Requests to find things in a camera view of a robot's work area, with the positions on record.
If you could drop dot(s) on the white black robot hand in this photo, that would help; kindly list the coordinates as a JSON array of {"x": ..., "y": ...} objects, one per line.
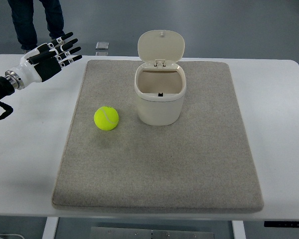
[{"x": 44, "y": 62}]

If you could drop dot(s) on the yellow tennis ball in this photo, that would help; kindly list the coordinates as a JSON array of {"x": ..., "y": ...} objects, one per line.
[{"x": 106, "y": 118}]

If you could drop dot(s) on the person in blue jeans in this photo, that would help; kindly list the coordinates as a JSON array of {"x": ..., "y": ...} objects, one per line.
[{"x": 22, "y": 12}]

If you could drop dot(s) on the small metal floor plate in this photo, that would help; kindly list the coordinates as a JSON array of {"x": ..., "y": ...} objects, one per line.
[{"x": 102, "y": 45}]

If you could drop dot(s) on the beige bin with lid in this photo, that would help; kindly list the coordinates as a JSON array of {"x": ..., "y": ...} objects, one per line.
[{"x": 160, "y": 83}]

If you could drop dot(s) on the white left table leg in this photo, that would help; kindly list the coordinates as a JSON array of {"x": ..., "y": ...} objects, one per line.
[{"x": 50, "y": 228}]

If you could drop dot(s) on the white table leg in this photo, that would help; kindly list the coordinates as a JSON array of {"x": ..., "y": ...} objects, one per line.
[
  {"x": 50, "y": 228},
  {"x": 238, "y": 230}
]

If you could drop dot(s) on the grey fabric mat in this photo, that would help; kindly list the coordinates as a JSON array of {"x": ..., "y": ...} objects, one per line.
[{"x": 200, "y": 163}]

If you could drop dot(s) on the white right table leg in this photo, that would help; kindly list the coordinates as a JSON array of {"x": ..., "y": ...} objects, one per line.
[{"x": 238, "y": 230}]

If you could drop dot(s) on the black table control panel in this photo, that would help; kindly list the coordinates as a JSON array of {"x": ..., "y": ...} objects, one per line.
[{"x": 281, "y": 224}]

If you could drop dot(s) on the metal base plate under table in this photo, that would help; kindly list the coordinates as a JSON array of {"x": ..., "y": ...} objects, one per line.
[{"x": 127, "y": 233}]

